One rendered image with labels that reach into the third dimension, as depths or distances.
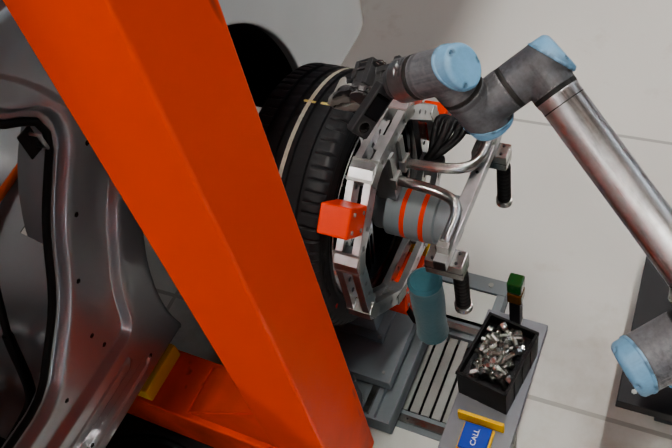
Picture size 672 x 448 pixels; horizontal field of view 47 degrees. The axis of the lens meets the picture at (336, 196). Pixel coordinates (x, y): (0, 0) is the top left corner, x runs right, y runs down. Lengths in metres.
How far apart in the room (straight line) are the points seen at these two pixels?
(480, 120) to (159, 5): 0.80
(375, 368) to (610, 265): 0.96
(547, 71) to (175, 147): 0.78
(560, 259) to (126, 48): 2.26
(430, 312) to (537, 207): 1.13
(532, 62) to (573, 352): 1.42
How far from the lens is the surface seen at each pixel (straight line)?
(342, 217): 1.65
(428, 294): 1.96
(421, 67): 1.46
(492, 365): 2.05
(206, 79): 0.97
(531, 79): 1.49
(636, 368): 1.56
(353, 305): 1.92
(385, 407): 2.48
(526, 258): 2.91
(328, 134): 1.74
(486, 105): 1.50
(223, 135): 1.02
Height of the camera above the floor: 2.38
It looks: 49 degrees down
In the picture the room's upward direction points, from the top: 16 degrees counter-clockwise
